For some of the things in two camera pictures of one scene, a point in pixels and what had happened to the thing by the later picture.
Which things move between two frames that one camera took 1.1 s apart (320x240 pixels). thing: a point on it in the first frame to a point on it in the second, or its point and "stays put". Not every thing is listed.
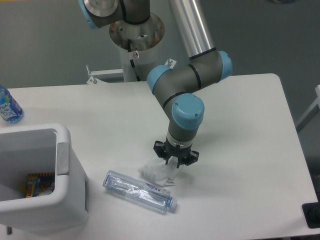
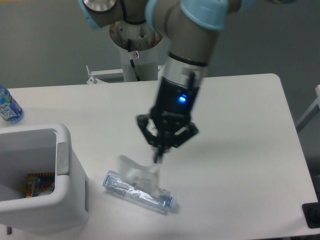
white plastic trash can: (41, 148) stays put
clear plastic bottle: (140, 192) stays put
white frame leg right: (312, 111) stays put
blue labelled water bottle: (10, 111) stays put
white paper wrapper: (160, 172) to (144, 178)
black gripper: (165, 150) to (171, 111)
